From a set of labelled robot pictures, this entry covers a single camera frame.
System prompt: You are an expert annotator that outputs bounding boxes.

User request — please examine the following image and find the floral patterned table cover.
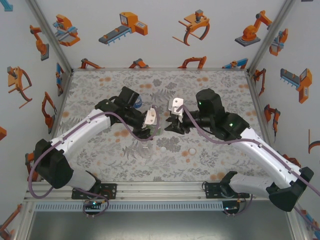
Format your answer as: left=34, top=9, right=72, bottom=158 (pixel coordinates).
left=51, top=69, right=276, bottom=183

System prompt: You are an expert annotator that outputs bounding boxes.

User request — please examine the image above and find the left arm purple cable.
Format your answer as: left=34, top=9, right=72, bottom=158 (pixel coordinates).
left=27, top=104, right=161, bottom=219

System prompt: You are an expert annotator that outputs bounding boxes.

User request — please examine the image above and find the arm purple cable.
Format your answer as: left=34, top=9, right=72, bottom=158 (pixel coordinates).
left=27, top=104, right=161, bottom=219
left=174, top=104, right=320, bottom=233

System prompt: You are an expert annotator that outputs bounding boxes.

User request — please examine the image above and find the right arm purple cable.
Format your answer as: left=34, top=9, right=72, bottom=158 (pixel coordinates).
left=174, top=104, right=320, bottom=233

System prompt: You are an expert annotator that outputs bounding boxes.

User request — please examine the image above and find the aluminium frame rail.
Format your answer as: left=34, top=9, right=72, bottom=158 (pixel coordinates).
left=49, top=71, right=75, bottom=141
left=71, top=66, right=250, bottom=73
left=23, top=180, right=276, bottom=203
left=245, top=71, right=275, bottom=148

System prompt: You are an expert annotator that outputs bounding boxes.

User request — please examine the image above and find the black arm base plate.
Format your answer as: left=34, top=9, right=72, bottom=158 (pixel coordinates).
left=201, top=181, right=248, bottom=200
left=71, top=183, right=118, bottom=200

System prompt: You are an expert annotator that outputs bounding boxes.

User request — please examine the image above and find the slotted grey cable duct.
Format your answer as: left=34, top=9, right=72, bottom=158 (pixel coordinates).
left=33, top=201, right=224, bottom=213

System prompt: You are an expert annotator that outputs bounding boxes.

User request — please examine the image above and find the aluminium frame post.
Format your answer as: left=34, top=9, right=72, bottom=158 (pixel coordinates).
left=13, top=201, right=36, bottom=240
left=246, top=0, right=298, bottom=75
left=286, top=211, right=310, bottom=240
left=24, top=0, right=75, bottom=74

